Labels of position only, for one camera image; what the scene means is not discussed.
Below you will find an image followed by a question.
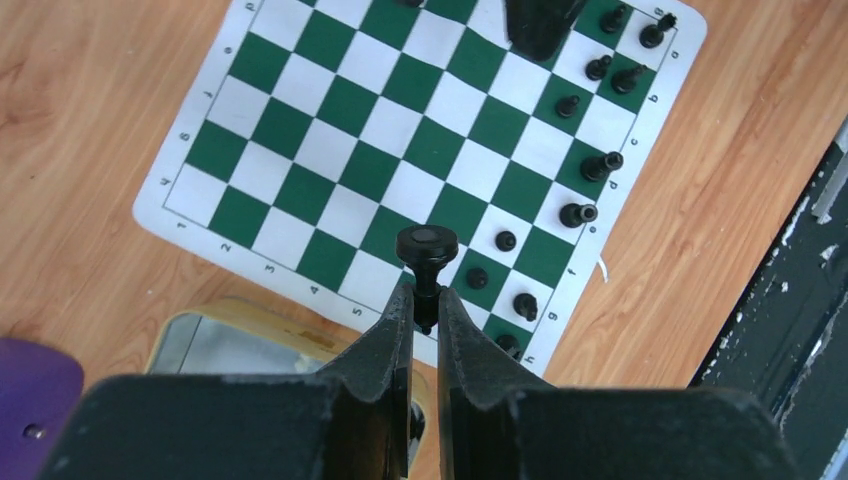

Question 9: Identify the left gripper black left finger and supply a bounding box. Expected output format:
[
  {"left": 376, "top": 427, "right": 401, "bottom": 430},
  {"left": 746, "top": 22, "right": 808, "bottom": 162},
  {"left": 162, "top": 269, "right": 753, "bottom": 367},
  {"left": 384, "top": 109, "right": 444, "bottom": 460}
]
[{"left": 39, "top": 284, "right": 414, "bottom": 479}]

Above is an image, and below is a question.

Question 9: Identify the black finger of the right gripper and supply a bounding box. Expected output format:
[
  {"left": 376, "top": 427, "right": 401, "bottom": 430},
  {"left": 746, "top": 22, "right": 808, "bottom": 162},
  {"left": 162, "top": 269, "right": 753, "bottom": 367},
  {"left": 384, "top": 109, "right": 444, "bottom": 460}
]
[{"left": 504, "top": 0, "right": 588, "bottom": 62}]

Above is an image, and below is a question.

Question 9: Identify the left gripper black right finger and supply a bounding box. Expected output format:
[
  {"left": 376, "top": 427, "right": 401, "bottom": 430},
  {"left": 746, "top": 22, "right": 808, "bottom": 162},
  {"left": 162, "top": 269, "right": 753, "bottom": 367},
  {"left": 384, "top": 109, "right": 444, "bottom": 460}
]
[{"left": 438, "top": 289, "right": 799, "bottom": 479}]

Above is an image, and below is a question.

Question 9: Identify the black rook chess piece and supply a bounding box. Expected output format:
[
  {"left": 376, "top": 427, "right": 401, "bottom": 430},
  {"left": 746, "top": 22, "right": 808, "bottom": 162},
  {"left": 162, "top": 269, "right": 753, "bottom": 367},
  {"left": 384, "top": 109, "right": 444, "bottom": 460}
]
[{"left": 495, "top": 334, "right": 523, "bottom": 361}]

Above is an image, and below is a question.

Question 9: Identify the black knight chess piece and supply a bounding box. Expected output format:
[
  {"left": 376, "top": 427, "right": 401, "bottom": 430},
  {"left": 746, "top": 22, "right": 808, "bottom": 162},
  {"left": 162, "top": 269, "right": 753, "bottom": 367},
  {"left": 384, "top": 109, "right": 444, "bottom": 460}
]
[{"left": 610, "top": 64, "right": 648, "bottom": 95}]

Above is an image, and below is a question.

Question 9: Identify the gold tin box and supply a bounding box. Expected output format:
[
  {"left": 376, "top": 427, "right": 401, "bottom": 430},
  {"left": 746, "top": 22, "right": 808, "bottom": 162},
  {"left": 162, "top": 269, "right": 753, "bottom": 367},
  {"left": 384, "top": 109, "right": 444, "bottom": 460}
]
[{"left": 147, "top": 298, "right": 426, "bottom": 479}]

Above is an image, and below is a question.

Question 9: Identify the green white chess board mat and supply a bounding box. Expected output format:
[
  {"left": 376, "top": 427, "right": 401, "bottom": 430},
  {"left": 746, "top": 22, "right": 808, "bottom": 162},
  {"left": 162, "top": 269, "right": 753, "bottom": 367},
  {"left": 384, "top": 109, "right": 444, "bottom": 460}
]
[{"left": 133, "top": 1, "right": 708, "bottom": 375}]

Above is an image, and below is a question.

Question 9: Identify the black bishop chess piece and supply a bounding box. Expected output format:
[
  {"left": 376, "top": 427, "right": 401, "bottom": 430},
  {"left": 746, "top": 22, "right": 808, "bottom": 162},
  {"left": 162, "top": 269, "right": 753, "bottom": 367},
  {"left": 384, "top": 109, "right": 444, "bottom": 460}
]
[{"left": 558, "top": 203, "right": 598, "bottom": 228}]

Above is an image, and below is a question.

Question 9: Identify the purple metronome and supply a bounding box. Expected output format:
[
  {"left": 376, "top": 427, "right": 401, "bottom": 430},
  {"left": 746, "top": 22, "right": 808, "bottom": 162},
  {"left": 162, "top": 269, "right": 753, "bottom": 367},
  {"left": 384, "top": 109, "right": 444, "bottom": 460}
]
[{"left": 1, "top": 337, "right": 84, "bottom": 479}]

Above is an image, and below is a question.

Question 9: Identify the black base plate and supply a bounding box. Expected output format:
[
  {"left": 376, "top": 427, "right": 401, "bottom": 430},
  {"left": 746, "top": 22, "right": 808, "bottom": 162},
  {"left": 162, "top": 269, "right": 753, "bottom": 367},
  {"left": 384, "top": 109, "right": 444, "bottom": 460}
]
[{"left": 691, "top": 126, "right": 847, "bottom": 479}]

